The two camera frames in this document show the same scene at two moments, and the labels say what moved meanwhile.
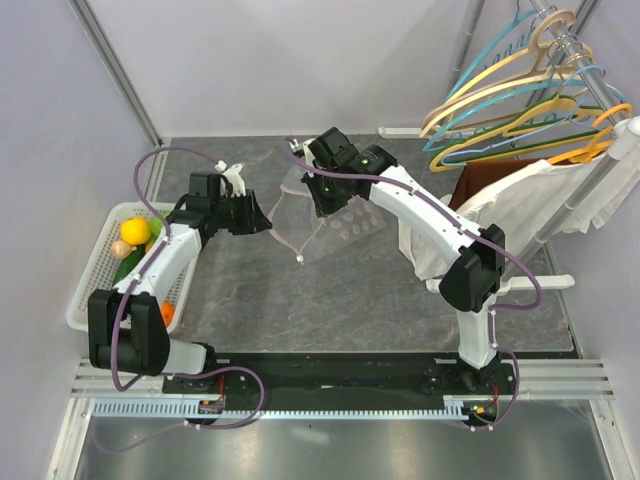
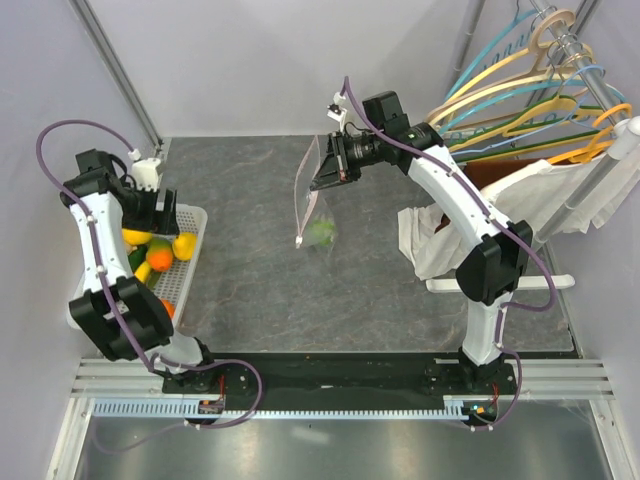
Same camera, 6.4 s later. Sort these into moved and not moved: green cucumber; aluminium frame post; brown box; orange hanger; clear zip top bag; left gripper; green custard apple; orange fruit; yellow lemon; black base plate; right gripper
Moved: clear zip top bag; right gripper; green custard apple; left gripper
Not moved: orange hanger; green cucumber; yellow lemon; aluminium frame post; brown box; orange fruit; black base plate
